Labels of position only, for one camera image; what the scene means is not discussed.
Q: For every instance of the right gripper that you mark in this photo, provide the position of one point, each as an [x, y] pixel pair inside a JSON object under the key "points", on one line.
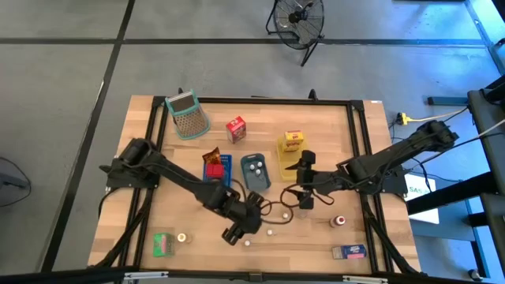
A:
{"points": [[315, 181]]}

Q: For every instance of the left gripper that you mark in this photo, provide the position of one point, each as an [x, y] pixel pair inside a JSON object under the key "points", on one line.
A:
{"points": [[246, 219]]}

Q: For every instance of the yellow Corn Pops cereal box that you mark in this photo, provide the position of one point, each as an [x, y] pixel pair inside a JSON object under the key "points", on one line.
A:
{"points": [[293, 139]]}

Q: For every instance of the red smoked paprika tin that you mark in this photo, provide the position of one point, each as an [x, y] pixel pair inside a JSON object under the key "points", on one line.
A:
{"points": [[215, 170]]}

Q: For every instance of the brown taco seasoning packet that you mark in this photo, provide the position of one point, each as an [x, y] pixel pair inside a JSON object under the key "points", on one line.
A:
{"points": [[212, 155]]}

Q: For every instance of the red Froot Loops cereal box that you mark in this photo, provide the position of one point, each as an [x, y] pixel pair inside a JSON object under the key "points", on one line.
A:
{"points": [[236, 130]]}

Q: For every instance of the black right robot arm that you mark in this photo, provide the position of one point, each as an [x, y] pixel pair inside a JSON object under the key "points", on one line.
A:
{"points": [[394, 155]]}

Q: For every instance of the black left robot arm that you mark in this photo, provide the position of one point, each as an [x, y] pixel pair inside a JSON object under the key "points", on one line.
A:
{"points": [[177, 175]]}

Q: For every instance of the black liquid dropper bottle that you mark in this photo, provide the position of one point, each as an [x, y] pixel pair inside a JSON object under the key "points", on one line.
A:
{"points": [[247, 243]]}

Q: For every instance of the yellow plastic bin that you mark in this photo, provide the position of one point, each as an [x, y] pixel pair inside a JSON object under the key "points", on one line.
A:
{"points": [[288, 165]]}

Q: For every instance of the purple-label dropper bottle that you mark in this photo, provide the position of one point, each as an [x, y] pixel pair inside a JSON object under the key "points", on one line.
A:
{"points": [[270, 232]]}

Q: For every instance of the dark green dropper bottle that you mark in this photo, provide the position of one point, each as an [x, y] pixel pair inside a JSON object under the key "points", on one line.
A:
{"points": [[285, 215]]}

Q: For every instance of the teal plastic bin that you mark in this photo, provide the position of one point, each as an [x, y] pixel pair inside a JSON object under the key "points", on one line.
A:
{"points": [[261, 184]]}

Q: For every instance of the red sauce squeeze bottle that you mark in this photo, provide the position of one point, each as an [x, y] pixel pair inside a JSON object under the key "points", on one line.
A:
{"points": [[337, 221]]}

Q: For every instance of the small beige round cap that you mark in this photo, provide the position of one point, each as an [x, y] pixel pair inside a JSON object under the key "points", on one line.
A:
{"points": [[182, 237]]}

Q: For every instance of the blue slotted plastic basket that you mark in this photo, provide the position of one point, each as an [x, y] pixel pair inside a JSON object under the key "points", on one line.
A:
{"points": [[227, 171]]}

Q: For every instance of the green Apple Jacks cereal box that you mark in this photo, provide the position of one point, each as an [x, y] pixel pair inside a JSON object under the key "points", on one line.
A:
{"points": [[163, 244]]}

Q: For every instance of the blue Frosted Flakes cereal box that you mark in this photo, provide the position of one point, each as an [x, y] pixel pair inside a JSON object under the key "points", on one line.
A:
{"points": [[351, 251]]}

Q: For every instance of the white sign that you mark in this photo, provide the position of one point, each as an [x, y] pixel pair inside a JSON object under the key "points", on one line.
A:
{"points": [[424, 205]]}

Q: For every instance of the steel box grater teal trim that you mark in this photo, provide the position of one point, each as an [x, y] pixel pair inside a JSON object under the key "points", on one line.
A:
{"points": [[189, 118]]}

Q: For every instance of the black steel beam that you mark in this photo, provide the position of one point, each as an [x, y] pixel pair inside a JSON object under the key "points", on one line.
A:
{"points": [[453, 193]]}

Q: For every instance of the black floor fan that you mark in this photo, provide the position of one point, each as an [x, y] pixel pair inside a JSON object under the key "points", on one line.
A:
{"points": [[298, 23]]}

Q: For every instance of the dark neighbouring workbench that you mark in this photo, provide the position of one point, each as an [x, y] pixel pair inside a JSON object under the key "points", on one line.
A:
{"points": [[489, 130]]}

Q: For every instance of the caster wheel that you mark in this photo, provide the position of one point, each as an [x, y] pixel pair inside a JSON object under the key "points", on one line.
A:
{"points": [[475, 274]]}

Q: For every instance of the grey floor object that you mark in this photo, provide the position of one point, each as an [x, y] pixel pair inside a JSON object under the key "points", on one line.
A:
{"points": [[10, 177]]}

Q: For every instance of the black table-level camera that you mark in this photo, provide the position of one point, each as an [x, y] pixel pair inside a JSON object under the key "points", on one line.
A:
{"points": [[255, 277]]}

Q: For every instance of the black aluminium table frame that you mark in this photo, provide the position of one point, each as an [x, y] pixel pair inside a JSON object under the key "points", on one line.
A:
{"points": [[276, 101]]}

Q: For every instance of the white frame bracket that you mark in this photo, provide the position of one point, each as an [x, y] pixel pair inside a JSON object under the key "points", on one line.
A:
{"points": [[365, 279], [146, 275]]}

